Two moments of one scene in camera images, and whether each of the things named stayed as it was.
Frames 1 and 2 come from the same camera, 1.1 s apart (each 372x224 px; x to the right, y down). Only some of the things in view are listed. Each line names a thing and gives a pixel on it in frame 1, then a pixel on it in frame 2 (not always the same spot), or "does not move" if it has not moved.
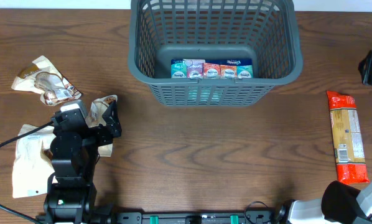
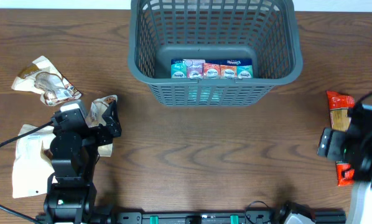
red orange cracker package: x=348 y=142 does not move
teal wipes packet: x=205 y=94 does not move
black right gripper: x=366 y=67 -> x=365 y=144
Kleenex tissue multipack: x=211 y=69 does not move
